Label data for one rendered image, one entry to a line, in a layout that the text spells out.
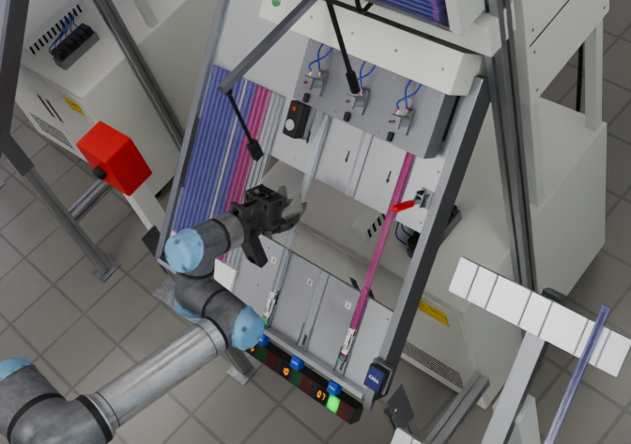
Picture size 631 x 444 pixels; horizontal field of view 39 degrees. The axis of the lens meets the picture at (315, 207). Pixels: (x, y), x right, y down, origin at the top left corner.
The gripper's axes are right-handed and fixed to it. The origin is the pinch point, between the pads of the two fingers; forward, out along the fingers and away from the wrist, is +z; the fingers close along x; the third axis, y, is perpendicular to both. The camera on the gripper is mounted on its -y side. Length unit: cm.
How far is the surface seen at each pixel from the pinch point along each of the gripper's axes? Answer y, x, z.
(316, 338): -25.1, -13.9, -5.5
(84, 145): -18, 79, 1
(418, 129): 28.1, -25.0, 2.2
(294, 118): 18.8, 5.0, 1.3
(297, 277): -15.2, -4.3, -2.9
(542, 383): -67, -39, 71
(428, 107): 32.5, -25.6, 3.3
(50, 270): -96, 130, 22
